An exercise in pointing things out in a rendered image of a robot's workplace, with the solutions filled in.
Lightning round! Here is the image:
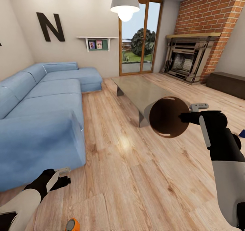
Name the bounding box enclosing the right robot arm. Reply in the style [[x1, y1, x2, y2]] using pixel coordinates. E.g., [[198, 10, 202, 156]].
[[179, 103, 245, 231]]

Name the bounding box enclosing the trash can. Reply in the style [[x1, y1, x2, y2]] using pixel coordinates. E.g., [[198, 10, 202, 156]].
[[144, 96, 190, 138]]

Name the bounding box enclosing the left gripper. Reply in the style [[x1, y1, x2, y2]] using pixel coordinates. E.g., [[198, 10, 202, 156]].
[[50, 176, 71, 191]]

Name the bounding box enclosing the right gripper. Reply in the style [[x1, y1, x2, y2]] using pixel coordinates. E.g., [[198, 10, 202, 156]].
[[179, 112, 197, 124]]

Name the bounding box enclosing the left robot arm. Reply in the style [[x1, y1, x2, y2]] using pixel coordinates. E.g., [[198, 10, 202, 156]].
[[0, 167, 71, 231]]

